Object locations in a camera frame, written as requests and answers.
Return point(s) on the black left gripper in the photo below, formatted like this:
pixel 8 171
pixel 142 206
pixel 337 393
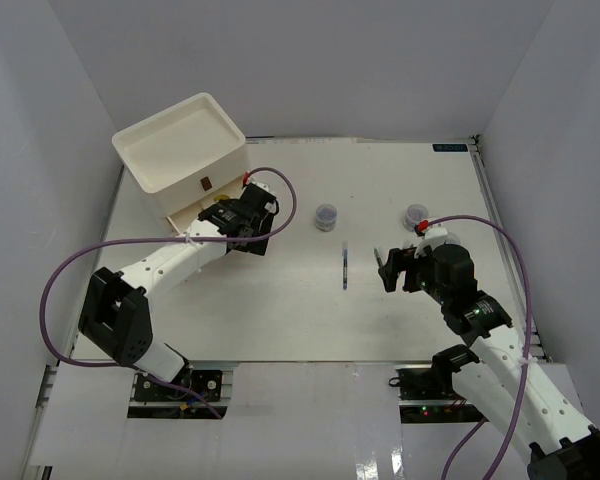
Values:
pixel 256 247

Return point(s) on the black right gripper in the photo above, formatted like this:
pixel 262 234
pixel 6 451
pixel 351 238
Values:
pixel 400 261

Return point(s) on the blue gel pen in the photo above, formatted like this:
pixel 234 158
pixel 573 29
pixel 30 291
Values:
pixel 344 252

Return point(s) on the clear jar of paper clips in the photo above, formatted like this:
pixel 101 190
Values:
pixel 325 217

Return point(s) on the green gel pen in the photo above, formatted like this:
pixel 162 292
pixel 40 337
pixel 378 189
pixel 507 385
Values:
pixel 378 256

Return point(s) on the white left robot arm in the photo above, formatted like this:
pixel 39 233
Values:
pixel 116 315

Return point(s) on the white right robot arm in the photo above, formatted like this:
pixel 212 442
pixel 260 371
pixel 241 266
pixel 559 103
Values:
pixel 489 368

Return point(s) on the clear paper clip jar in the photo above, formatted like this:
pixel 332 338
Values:
pixel 413 215
pixel 452 239

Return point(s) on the white drawer cabinet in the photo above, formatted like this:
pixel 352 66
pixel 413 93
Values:
pixel 196 121

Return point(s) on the blue table label sticker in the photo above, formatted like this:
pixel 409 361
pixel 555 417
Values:
pixel 449 147

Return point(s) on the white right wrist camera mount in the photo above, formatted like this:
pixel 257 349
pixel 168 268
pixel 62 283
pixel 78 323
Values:
pixel 431 237

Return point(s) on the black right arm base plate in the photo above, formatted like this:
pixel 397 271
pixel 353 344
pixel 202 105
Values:
pixel 430 390

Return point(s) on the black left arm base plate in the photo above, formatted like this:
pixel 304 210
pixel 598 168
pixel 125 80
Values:
pixel 205 383

